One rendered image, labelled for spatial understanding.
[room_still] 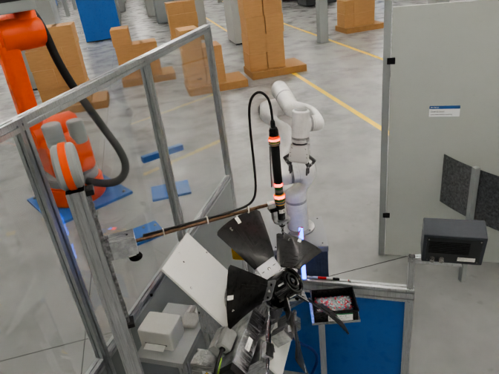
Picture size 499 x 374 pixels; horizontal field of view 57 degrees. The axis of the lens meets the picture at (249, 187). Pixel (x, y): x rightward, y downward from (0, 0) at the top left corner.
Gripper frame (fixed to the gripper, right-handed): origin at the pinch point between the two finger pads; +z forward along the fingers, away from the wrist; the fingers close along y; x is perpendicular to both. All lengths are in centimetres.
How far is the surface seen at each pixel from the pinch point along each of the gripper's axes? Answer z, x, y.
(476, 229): 14, 6, -83
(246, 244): 14, 52, 8
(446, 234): 16, 11, -71
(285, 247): 26.1, 30.0, -2.7
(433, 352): 135, -47, -81
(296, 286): 27, 56, -15
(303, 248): 26.7, 26.8, -10.4
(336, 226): 130, -180, 9
